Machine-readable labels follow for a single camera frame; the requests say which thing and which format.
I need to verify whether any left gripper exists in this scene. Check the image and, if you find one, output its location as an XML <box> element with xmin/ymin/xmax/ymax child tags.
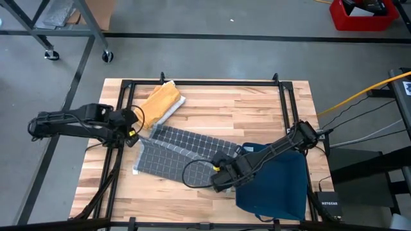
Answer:
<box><xmin>110</xmin><ymin>108</ymin><xmax>141</xmax><ymax>148</ymax></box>

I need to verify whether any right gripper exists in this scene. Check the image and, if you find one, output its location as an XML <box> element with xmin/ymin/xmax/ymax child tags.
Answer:
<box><xmin>210</xmin><ymin>150</ymin><xmax>255</xmax><ymax>194</ymax></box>

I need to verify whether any yellow terry towel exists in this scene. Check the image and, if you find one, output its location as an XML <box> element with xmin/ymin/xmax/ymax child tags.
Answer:
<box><xmin>133</xmin><ymin>83</ymin><xmax>182</xmax><ymax>131</ymax></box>

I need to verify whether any grey checked towel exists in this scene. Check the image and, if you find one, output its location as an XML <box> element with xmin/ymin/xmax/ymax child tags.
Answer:
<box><xmin>132</xmin><ymin>123</ymin><xmax>242</xmax><ymax>189</ymax></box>

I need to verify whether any navy fabric basket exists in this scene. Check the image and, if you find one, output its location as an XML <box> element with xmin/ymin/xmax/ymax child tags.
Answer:
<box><xmin>235</xmin><ymin>142</ymin><xmax>308</xmax><ymax>223</ymax></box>

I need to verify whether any brown cardboard box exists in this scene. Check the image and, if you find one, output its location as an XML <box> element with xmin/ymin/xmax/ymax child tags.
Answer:
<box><xmin>75</xmin><ymin>0</ymin><xmax>116</xmax><ymax>31</ymax></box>

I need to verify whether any silver foil bag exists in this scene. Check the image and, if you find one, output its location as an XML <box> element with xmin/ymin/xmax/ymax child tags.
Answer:
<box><xmin>41</xmin><ymin>0</ymin><xmax>76</xmax><ymax>27</ymax></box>

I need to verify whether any red plastic bin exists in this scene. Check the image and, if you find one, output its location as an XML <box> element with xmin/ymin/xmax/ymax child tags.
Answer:
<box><xmin>329</xmin><ymin>0</ymin><xmax>400</xmax><ymax>32</ymax></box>

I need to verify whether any black side table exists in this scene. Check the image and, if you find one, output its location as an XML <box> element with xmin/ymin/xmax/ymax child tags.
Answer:
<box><xmin>387</xmin><ymin>67</ymin><xmax>411</xmax><ymax>142</ymax></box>

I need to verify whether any white paper sheet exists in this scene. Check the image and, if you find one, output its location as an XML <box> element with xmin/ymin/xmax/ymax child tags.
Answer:
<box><xmin>348</xmin><ymin>6</ymin><xmax>376</xmax><ymax>17</ymax></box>

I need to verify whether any black electronic device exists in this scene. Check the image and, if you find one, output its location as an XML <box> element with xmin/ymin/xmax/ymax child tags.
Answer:
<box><xmin>341</xmin><ymin>0</ymin><xmax>387</xmax><ymax>16</ymax></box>

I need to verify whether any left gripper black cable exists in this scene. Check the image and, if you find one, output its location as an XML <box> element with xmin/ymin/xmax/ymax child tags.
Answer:
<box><xmin>130</xmin><ymin>104</ymin><xmax>146</xmax><ymax>135</ymax></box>

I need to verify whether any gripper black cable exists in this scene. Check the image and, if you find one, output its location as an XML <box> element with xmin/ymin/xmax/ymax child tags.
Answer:
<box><xmin>130</xmin><ymin>104</ymin><xmax>146</xmax><ymax>135</ymax></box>
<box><xmin>182</xmin><ymin>159</ymin><xmax>222</xmax><ymax>189</ymax></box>

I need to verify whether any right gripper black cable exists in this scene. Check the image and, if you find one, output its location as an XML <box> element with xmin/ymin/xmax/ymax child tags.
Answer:
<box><xmin>182</xmin><ymin>159</ymin><xmax>222</xmax><ymax>189</ymax></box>

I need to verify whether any black metal table frame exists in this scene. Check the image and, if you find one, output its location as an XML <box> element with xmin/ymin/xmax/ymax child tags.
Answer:
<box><xmin>68</xmin><ymin>72</ymin><xmax>326</xmax><ymax>231</ymax></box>

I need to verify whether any black Netgear network switch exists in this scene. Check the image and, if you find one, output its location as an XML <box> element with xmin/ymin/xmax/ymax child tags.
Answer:
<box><xmin>313</xmin><ymin>191</ymin><xmax>343</xmax><ymax>221</ymax></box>

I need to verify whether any grey metal cart frame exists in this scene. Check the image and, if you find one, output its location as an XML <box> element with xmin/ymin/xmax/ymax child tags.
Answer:
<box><xmin>0</xmin><ymin>0</ymin><xmax>110</xmax><ymax>54</ymax></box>

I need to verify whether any thick yellow cable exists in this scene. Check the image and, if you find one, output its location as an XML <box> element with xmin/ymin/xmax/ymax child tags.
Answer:
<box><xmin>317</xmin><ymin>70</ymin><xmax>411</xmax><ymax>117</ymax></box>

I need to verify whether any light grey cable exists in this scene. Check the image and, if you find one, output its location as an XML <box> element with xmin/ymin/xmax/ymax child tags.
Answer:
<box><xmin>330</xmin><ymin>119</ymin><xmax>404</xmax><ymax>148</ymax></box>

